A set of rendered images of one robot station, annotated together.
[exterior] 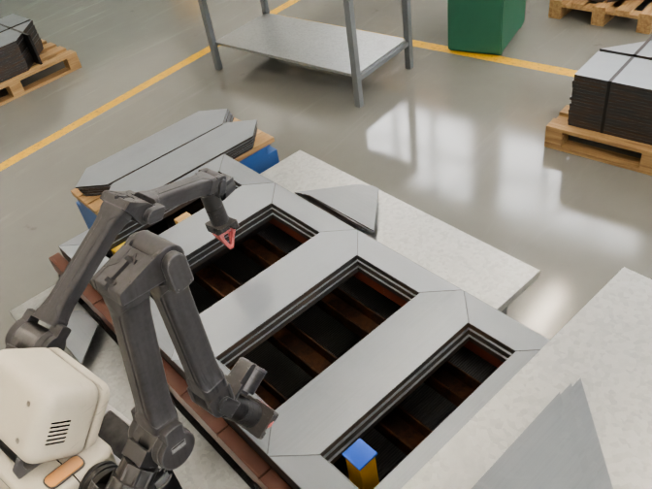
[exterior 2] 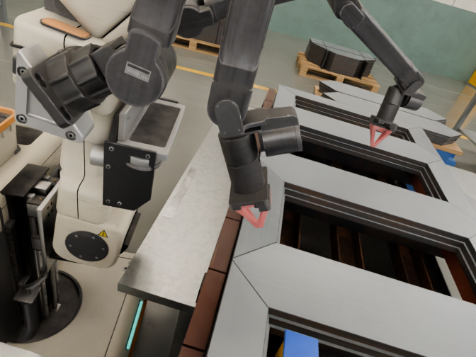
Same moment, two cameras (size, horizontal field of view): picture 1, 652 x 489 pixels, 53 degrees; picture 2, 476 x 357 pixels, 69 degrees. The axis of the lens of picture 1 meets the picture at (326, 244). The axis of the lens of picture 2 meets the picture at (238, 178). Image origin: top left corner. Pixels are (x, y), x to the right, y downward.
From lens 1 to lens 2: 96 cm
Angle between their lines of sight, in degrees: 30
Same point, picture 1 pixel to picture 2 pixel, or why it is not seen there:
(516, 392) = not seen: outside the picture
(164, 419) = (149, 19)
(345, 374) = (365, 287)
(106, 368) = not seen: hidden behind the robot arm
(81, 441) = (101, 22)
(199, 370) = (234, 17)
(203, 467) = (200, 237)
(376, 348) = (418, 304)
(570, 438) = not seen: outside the picture
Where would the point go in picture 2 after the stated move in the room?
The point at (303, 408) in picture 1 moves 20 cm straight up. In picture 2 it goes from (299, 266) to (335, 195)
